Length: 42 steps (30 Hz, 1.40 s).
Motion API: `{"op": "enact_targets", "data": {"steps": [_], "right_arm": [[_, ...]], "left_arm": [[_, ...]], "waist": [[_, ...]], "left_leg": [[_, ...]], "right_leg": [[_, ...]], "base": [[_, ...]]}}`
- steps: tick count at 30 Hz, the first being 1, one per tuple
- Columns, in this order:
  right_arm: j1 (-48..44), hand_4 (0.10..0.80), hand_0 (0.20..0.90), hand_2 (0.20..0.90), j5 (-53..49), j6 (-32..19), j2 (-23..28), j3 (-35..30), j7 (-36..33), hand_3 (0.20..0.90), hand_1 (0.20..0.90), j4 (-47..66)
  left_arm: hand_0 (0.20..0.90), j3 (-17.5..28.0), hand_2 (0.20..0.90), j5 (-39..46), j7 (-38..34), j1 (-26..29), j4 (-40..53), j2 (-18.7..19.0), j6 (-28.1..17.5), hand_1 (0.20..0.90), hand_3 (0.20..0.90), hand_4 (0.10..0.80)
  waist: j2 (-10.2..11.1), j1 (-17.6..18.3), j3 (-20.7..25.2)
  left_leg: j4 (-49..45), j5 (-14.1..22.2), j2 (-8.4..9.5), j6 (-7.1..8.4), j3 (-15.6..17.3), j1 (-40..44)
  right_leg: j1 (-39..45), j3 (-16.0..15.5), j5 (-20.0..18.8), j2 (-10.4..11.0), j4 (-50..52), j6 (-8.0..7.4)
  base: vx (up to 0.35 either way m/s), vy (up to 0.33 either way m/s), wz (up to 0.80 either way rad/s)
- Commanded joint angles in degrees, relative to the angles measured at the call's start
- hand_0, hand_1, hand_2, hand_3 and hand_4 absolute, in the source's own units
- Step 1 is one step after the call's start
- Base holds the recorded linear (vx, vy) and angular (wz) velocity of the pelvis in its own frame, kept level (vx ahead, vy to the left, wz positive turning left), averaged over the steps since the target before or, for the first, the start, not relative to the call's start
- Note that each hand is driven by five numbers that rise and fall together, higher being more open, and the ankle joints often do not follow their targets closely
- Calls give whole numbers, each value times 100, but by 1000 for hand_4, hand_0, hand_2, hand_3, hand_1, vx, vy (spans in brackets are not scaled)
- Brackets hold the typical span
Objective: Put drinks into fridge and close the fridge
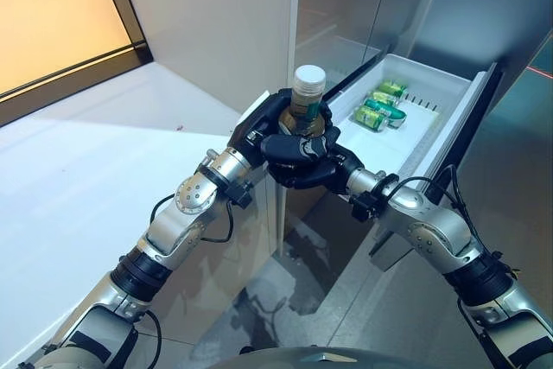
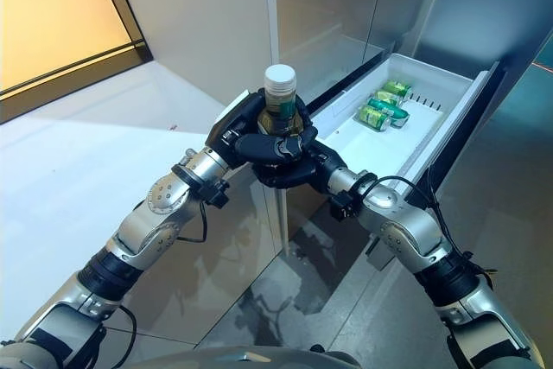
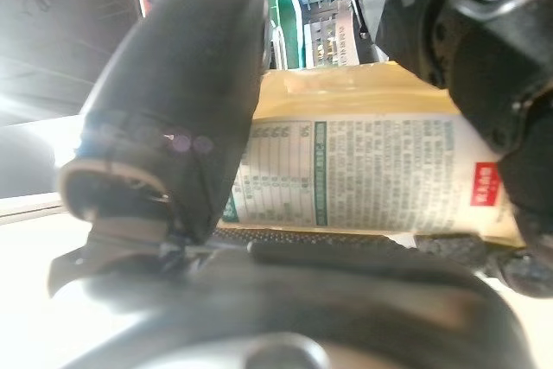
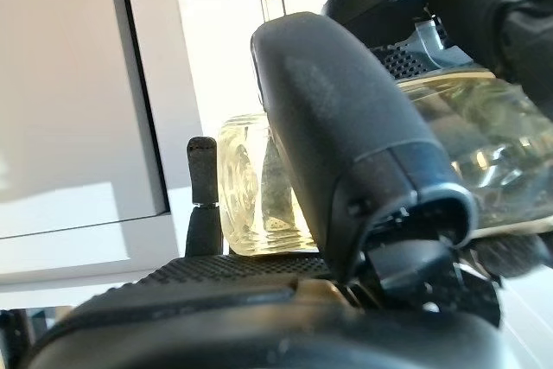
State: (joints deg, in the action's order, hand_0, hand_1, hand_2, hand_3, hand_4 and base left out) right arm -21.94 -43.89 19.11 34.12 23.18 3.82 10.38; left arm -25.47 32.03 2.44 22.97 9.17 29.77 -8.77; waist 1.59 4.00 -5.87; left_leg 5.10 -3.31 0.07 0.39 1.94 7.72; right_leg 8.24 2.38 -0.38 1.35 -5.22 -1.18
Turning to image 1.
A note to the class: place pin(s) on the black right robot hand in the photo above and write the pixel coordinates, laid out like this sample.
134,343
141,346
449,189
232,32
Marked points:
311,174

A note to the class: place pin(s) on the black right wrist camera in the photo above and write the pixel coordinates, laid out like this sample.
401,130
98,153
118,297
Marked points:
365,207

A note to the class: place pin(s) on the grey robot torso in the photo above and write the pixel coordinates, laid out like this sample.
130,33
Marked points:
328,360

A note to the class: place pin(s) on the white fridge drawer bin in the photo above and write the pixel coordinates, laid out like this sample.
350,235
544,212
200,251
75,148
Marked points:
406,144

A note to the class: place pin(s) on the wide stainless fridge door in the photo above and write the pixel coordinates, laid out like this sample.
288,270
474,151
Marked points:
337,10

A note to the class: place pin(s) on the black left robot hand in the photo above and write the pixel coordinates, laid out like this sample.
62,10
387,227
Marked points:
285,148

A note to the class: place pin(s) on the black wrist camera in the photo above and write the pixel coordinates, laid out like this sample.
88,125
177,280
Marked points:
239,194
365,207

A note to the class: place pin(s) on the black framed orange window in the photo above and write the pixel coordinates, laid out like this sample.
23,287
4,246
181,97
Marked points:
56,19

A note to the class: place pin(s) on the yellow drink bottle white cap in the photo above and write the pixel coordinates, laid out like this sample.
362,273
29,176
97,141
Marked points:
309,81

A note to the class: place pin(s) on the white counter cabinet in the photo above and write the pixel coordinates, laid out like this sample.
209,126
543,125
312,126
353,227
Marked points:
65,196

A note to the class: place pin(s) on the tall white cabinet panel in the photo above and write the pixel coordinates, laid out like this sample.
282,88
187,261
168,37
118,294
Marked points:
207,10

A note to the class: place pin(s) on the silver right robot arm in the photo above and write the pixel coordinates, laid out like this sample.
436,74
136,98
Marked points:
436,230

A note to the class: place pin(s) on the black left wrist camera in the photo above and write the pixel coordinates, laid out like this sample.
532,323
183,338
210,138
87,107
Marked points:
239,194

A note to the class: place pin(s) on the steel lower fridge drawer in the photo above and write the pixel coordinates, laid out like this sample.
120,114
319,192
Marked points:
389,252

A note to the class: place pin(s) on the teal green drink can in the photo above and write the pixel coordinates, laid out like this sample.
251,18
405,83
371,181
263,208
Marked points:
395,115

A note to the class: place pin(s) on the dark steel fridge drawer front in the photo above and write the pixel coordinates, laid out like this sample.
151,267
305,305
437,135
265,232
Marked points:
471,127

